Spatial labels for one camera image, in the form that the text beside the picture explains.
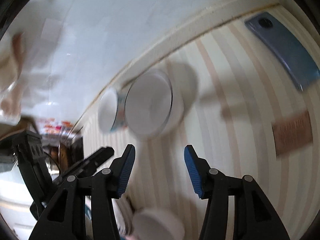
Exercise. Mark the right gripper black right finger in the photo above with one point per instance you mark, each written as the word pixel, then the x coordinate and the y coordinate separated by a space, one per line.
pixel 254 215

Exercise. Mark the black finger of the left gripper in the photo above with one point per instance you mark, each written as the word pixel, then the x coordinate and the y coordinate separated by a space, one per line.
pixel 86 167

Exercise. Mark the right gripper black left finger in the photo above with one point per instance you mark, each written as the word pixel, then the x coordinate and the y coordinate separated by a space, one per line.
pixel 64 216

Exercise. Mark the white bowl blue flowers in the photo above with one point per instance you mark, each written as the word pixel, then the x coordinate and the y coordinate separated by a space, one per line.
pixel 111 111

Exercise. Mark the white bowl red flowers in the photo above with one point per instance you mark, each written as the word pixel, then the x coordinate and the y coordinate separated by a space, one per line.
pixel 146 223

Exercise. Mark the plain white bowl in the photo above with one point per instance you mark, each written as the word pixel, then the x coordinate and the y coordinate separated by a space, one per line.
pixel 153 105

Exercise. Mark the small brown card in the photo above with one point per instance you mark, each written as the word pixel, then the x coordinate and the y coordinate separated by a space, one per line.
pixel 292 133

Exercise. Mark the striped table mat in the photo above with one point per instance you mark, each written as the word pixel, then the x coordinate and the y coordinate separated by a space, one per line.
pixel 234 89

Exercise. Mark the blue smartphone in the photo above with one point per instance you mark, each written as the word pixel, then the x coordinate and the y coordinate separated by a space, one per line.
pixel 295 59

